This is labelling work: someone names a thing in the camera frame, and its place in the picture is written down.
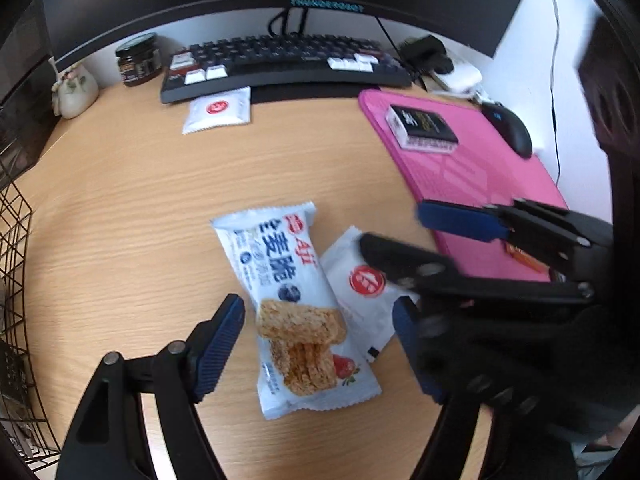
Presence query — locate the thin black cable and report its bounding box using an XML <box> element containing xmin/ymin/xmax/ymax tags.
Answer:
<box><xmin>376</xmin><ymin>17</ymin><xmax>402</xmax><ymax>57</ymax></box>

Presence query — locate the black box with gold print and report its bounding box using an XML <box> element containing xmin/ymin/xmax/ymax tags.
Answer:
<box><xmin>386</xmin><ymin>104</ymin><xmax>460</xmax><ymax>153</ymax></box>

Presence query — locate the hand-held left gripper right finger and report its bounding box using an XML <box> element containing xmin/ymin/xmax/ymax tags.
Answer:
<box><xmin>392</xmin><ymin>296</ymin><xmax>496</xmax><ymax>480</ymax></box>

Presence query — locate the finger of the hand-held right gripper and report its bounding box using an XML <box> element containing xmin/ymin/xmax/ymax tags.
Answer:
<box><xmin>359</xmin><ymin>232</ymin><xmax>466</xmax><ymax>301</ymax></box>
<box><xmin>417</xmin><ymin>199</ymin><xmax>613</xmax><ymax>283</ymax></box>

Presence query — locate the black computer mouse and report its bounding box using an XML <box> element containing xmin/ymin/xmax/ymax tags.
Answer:
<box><xmin>481</xmin><ymin>101</ymin><xmax>534</xmax><ymax>159</ymax></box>

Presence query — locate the black keyboard with white keys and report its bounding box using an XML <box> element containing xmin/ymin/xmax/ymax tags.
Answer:
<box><xmin>160</xmin><ymin>34</ymin><xmax>413</xmax><ymax>105</ymax></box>

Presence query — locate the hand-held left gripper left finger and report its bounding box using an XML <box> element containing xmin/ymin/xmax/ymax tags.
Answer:
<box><xmin>55</xmin><ymin>293</ymin><xmax>247</xmax><ymax>480</ymax></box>

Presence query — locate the white sachet with red logo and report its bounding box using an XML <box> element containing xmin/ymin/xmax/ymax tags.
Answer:
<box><xmin>181</xmin><ymin>86</ymin><xmax>252</xmax><ymax>136</ymax></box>
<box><xmin>320</xmin><ymin>226</ymin><xmax>401</xmax><ymax>365</ymax></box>

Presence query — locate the white wheat crisp snack packet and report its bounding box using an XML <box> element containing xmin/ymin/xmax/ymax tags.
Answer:
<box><xmin>209</xmin><ymin>201</ymin><xmax>382</xmax><ymax>421</ymax></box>

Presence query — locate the white power adapter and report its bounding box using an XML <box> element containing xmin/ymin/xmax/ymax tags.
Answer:
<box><xmin>430</xmin><ymin>60</ymin><xmax>483</xmax><ymax>98</ymax></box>

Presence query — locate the dark glass jar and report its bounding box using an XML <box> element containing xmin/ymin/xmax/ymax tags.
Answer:
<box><xmin>115</xmin><ymin>32</ymin><xmax>163</xmax><ymax>87</ymax></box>

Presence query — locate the pink mouse mat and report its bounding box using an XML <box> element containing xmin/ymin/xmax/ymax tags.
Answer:
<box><xmin>358</xmin><ymin>88</ymin><xmax>571</xmax><ymax>281</ymax></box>

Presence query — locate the dark glossy panel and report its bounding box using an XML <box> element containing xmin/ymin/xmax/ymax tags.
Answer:
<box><xmin>0</xmin><ymin>55</ymin><xmax>57</xmax><ymax>181</ymax></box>

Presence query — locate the white ceramic figurine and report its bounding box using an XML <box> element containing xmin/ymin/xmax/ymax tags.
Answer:
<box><xmin>51</xmin><ymin>62</ymin><xmax>100</xmax><ymax>120</ymax></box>

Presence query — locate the black wire basket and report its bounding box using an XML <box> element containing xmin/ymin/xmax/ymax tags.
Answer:
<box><xmin>0</xmin><ymin>130</ymin><xmax>63</xmax><ymax>466</ymax></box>

